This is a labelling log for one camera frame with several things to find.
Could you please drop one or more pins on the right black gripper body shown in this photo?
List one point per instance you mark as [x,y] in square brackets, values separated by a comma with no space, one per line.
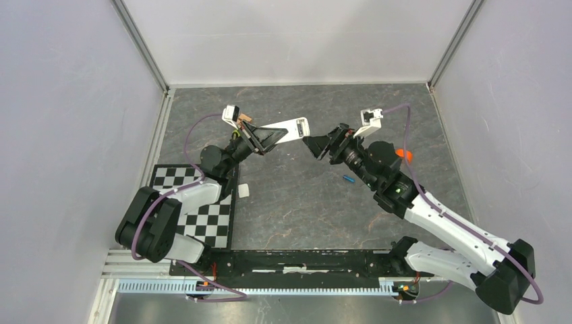
[342,137]

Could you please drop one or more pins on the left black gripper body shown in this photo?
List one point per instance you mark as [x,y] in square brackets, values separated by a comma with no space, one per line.
[253,139]

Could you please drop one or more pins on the white remote control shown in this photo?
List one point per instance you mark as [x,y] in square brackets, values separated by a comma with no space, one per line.
[296,129]

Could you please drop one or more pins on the white battery cover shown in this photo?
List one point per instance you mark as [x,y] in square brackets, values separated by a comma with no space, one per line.
[243,190]

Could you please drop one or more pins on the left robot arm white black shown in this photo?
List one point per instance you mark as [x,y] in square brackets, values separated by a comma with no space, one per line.
[149,226]

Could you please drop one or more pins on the tan wooden block pair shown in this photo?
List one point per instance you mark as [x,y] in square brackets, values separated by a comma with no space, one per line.
[245,118]

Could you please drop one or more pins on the orange tape roll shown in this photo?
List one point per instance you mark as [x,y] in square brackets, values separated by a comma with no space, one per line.
[404,154]

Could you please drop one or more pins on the black white checkerboard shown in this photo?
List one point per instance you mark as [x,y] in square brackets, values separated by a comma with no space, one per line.
[211,224]

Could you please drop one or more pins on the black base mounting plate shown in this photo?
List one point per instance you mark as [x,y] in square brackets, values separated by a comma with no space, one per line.
[302,269]

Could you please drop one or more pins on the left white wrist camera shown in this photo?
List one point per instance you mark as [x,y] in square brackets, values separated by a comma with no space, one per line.
[230,115]

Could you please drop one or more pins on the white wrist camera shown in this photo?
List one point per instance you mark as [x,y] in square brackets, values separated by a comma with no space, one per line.
[230,115]
[371,122]

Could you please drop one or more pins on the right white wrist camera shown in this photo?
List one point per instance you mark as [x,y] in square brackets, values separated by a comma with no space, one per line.
[371,122]

